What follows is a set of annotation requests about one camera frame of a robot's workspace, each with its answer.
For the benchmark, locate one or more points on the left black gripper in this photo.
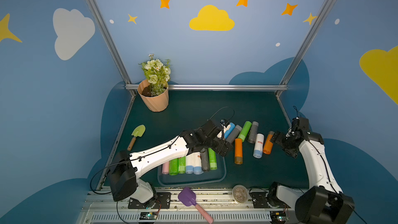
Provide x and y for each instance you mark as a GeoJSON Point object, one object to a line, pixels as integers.
{"type": "Point", "coordinates": [216, 143]}

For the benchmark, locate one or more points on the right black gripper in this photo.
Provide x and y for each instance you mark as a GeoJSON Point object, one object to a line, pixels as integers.
{"type": "Point", "coordinates": [282, 140]}

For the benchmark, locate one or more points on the dark grey trash bag roll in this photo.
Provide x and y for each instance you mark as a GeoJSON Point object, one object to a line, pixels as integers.
{"type": "Point", "coordinates": [205, 160]}

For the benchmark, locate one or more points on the orange trash bag roll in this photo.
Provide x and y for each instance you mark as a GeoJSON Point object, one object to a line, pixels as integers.
{"type": "Point", "coordinates": [268, 145]}
{"type": "Point", "coordinates": [238, 157]}

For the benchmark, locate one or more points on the white blue trash bag roll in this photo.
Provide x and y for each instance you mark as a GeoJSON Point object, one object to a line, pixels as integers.
{"type": "Point", "coordinates": [189, 168]}

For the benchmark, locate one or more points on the green trash bag roll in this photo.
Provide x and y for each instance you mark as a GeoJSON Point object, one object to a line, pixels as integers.
{"type": "Point", "coordinates": [173, 167]}

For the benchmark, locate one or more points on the pink trash bag roll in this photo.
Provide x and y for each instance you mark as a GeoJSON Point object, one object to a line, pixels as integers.
{"type": "Point", "coordinates": [166, 168]}

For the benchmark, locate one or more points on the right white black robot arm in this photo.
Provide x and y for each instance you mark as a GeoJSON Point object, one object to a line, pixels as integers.
{"type": "Point", "coordinates": [324, 202]}

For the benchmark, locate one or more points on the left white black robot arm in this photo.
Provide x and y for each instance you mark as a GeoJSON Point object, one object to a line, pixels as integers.
{"type": "Point", "coordinates": [128, 168]}

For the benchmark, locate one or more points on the grey roll on right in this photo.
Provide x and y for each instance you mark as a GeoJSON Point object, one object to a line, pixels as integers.
{"type": "Point", "coordinates": [252, 135]}

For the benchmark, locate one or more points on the teal plastic storage box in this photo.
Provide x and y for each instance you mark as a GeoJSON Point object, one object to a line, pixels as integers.
{"type": "Point", "coordinates": [213, 176]}

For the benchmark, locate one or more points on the white roll blue end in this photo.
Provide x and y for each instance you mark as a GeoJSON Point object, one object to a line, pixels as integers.
{"type": "Point", "coordinates": [258, 148]}

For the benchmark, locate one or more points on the round clear lid dish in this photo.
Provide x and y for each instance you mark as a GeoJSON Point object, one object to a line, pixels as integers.
{"type": "Point", "coordinates": [240, 194]}

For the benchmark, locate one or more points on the right circuit board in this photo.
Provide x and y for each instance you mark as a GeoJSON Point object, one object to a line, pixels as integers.
{"type": "Point", "coordinates": [278, 217]}

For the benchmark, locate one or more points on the circuit board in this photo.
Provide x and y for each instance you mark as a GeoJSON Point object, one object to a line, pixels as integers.
{"type": "Point", "coordinates": [152, 216]}
{"type": "Point", "coordinates": [278, 217]}

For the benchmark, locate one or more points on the beige flower pot with plant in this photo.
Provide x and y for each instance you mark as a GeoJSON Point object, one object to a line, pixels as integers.
{"type": "Point", "coordinates": [154, 90]}

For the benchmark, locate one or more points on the left circuit board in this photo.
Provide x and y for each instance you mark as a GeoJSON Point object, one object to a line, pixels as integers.
{"type": "Point", "coordinates": [152, 216]}

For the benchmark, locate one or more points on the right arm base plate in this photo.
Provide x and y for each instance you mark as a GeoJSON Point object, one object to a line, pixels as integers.
{"type": "Point", "coordinates": [265, 199]}

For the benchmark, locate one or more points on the purple toy shovel pink handle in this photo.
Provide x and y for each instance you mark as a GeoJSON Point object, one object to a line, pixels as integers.
{"type": "Point", "coordinates": [188, 198]}

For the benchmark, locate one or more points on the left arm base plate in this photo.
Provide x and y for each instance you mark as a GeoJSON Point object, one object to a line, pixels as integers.
{"type": "Point", "coordinates": [160, 200]}

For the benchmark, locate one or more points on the green trowel wooden handle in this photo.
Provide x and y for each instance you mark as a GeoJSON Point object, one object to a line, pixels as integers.
{"type": "Point", "coordinates": [138, 132]}

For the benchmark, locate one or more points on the aluminium frame rail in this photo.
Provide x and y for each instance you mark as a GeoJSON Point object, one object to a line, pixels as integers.
{"type": "Point", "coordinates": [246, 88]}

